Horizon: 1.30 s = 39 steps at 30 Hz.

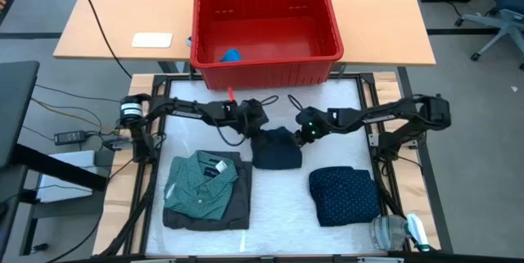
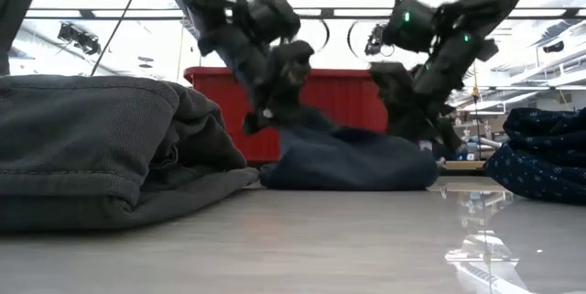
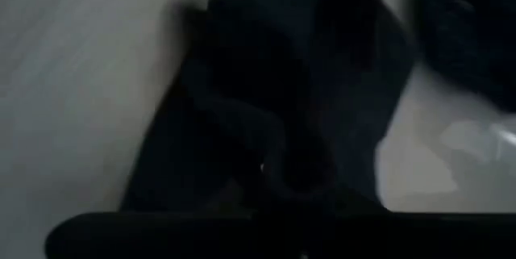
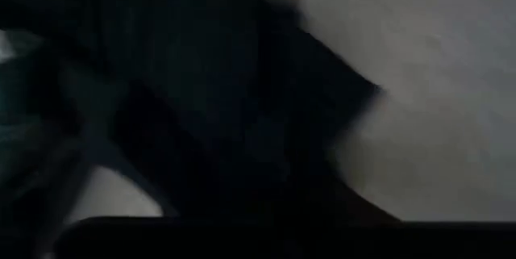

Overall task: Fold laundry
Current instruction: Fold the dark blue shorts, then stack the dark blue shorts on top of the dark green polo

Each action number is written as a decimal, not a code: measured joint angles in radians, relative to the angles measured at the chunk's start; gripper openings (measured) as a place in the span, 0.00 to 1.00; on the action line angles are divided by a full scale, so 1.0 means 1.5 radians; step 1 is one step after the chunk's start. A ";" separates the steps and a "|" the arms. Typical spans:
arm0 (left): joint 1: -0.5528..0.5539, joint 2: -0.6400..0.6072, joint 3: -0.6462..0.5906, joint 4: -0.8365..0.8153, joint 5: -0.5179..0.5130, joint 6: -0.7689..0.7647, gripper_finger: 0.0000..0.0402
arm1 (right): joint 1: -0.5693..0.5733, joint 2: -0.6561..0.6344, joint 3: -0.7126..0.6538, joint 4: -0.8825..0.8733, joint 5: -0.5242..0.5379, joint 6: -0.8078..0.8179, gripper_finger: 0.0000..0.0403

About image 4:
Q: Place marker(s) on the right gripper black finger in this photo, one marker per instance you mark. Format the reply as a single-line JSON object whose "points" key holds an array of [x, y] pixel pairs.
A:
{"points": [[363, 212]]}

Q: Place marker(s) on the small blue cloth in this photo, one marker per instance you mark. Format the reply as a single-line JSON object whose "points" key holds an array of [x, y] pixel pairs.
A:
{"points": [[221, 89]]}

